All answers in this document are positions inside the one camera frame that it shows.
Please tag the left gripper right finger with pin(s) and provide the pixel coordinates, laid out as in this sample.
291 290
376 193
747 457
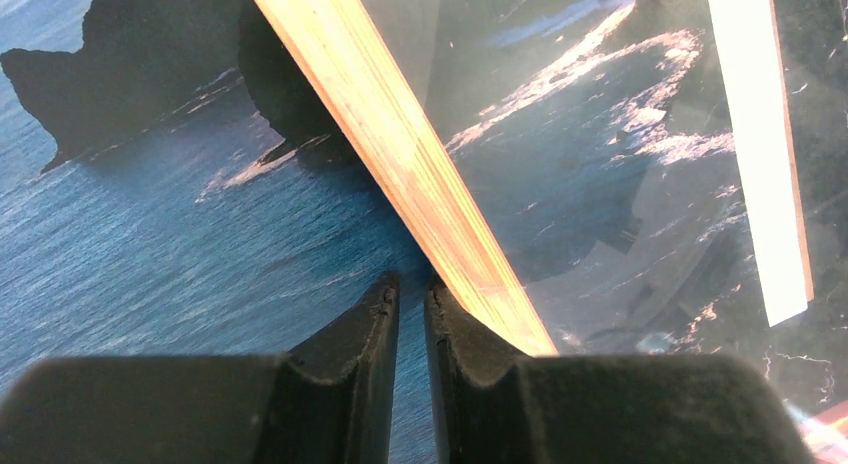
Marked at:
492 403

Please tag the pink wooden picture frame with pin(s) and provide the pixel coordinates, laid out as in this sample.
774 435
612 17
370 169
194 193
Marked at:
341 52

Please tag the clear acrylic sheet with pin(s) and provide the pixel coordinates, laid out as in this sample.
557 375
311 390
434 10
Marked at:
663 176

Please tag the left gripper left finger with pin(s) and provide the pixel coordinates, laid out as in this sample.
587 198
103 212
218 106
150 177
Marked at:
327 400

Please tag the seascape photo on board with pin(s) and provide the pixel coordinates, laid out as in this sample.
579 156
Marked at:
134 219

